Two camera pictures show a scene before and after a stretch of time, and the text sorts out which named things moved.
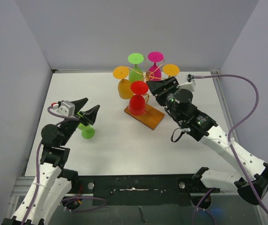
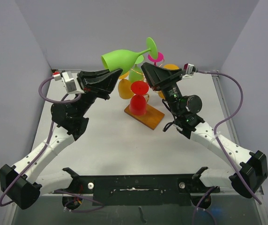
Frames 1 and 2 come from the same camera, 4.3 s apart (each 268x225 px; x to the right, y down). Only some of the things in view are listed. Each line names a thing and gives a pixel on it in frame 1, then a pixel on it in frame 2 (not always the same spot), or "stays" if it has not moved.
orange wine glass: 170,70 stays
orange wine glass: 124,86 stays
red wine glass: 137,103 stays
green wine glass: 88,131 to 124,59
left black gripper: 88,115 to 98,84
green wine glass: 135,74 stays
